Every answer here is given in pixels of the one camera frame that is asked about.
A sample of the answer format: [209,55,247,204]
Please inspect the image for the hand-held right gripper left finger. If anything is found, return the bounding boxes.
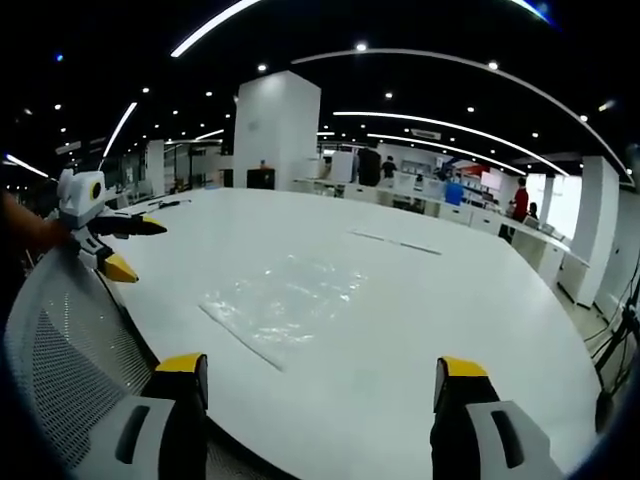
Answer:
[83,352,210,480]

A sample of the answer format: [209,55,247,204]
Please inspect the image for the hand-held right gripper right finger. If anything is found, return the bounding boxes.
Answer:
[429,355,565,480]

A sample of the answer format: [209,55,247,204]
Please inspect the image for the clear plastic food packaging bag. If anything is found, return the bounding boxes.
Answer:
[198,253,370,374]

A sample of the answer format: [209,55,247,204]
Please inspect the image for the grey mesh office chair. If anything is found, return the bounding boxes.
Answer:
[3,244,221,480]

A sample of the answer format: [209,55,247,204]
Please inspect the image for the black cabinet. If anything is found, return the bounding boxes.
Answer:
[246,167,276,191]

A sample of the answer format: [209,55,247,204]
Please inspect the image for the white square pillar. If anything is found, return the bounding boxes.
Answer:
[232,69,322,192]

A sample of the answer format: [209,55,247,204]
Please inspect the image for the flat clear plastic strip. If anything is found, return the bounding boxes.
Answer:
[347,228,444,256]

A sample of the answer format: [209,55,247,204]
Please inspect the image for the long white desk row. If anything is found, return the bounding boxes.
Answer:
[292,175,591,291]

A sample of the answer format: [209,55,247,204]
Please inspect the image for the black cables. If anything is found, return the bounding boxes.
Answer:
[582,294,640,401]

